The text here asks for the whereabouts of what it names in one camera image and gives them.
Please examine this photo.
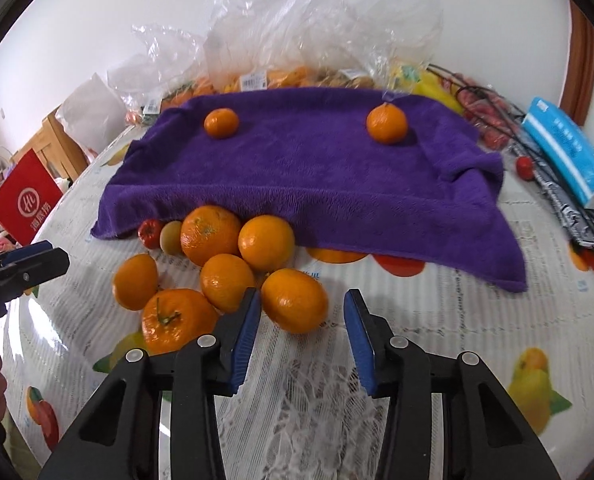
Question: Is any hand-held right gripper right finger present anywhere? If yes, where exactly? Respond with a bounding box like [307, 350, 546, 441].
[343, 288, 562, 480]

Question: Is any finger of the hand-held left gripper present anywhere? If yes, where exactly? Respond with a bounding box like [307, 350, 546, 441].
[0, 241, 54, 281]
[0, 248, 71, 307]

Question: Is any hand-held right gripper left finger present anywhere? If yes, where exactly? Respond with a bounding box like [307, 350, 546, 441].
[37, 287, 262, 480]

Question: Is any orange with green stem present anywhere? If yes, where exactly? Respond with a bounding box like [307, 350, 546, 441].
[142, 288, 220, 357]

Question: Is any small red fruit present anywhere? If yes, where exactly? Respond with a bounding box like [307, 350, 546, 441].
[138, 219, 165, 249]

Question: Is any large dimpled orange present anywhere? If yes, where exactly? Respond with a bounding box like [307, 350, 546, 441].
[180, 205, 243, 267]

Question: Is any small yellow-green fruit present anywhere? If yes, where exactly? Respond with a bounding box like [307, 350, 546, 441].
[159, 220, 184, 256]

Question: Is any red paper bag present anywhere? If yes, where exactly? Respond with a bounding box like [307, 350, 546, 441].
[0, 150, 64, 247]

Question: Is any wooden cabinet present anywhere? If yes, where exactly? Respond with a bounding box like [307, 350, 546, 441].
[11, 107, 90, 183]

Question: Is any white plastic bag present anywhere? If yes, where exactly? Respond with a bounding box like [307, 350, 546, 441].
[56, 73, 128, 156]

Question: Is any purple towel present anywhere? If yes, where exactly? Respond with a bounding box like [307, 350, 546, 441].
[90, 87, 528, 293]

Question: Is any clear bag of leafy tangerines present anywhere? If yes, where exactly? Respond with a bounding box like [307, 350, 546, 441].
[108, 24, 213, 113]

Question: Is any black white patterned bundle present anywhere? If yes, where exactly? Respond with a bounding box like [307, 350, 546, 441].
[532, 170, 594, 248]

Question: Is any bag of red cherry tomatoes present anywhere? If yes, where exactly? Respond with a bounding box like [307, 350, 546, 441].
[452, 76, 522, 150]

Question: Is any yellow packet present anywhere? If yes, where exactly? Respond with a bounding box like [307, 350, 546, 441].
[392, 62, 465, 113]

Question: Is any blue tissue pack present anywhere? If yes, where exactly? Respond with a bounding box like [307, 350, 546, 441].
[521, 97, 594, 209]

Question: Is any clear bag of brown fruit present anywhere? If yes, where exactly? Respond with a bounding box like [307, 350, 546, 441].
[317, 0, 445, 92]

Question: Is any clear bag of oranges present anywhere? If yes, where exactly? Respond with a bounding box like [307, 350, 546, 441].
[204, 0, 328, 95]

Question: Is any black cable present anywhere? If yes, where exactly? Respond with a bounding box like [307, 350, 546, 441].
[427, 64, 594, 261]

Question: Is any wooden door frame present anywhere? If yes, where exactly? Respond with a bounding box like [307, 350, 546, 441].
[559, 0, 594, 128]

